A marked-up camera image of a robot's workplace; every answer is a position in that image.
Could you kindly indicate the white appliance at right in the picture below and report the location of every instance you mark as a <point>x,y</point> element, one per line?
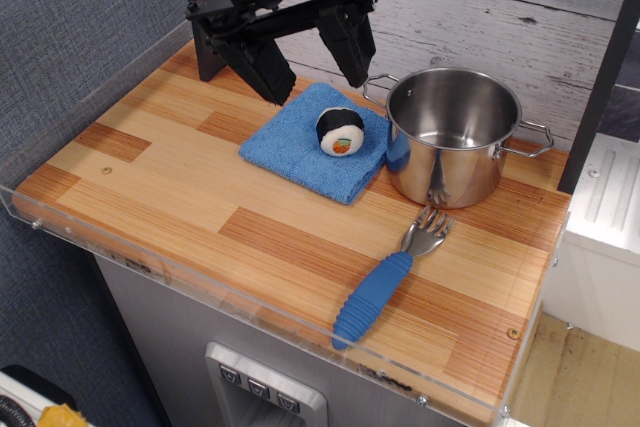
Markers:
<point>593,280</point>

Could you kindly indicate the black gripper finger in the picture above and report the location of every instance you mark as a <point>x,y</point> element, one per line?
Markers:
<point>349,39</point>
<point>261,65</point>

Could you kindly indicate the plush sushi roll toy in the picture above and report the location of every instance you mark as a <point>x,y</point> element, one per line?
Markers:
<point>340,131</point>

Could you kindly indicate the stainless steel pot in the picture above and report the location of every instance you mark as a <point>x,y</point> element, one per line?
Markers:
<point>450,132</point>

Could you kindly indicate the blue handled metal fork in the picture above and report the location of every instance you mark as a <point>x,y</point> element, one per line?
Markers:
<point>365,304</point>

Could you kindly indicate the clear acrylic table guard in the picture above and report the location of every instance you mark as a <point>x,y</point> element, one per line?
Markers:
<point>147,173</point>

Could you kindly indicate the grey cabinet with button panel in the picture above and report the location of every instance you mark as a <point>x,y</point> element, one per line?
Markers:
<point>214,367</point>

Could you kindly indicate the blue folded cloth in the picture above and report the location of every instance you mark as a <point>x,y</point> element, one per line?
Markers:
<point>288,146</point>

